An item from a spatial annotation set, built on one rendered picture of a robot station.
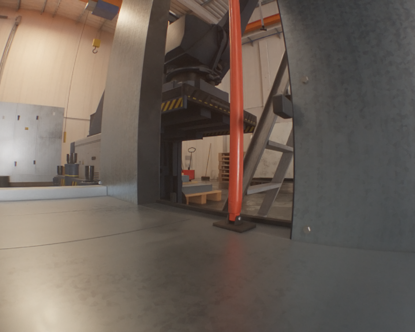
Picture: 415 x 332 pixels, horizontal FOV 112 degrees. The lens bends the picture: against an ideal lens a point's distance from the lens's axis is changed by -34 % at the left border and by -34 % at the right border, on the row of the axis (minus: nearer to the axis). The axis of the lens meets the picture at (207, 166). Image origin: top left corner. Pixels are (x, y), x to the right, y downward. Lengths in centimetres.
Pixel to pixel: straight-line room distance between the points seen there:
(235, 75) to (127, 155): 53
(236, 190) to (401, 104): 38
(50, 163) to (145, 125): 536
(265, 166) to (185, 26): 409
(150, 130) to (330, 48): 66
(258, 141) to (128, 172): 54
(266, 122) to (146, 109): 48
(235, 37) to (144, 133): 47
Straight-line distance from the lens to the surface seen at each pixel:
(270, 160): 508
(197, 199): 301
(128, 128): 86
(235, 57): 55
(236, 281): 28
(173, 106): 112
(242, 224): 50
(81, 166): 273
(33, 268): 34
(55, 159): 609
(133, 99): 87
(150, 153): 82
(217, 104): 132
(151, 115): 84
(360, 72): 42
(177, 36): 159
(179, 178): 223
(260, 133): 90
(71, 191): 101
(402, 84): 42
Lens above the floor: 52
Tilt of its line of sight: level
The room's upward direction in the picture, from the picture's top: straight up
